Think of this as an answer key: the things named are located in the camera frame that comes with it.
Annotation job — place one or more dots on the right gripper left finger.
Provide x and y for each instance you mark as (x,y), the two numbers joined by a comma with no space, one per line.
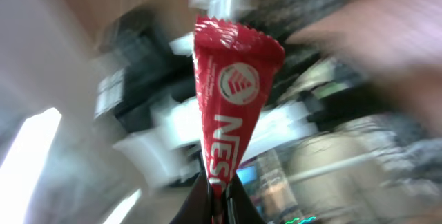
(197,208)

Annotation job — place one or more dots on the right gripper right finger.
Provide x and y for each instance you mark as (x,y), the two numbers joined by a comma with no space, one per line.
(238,208)

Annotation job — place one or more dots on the red coffee stick sachet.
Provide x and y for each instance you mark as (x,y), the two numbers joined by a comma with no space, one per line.
(234,68)

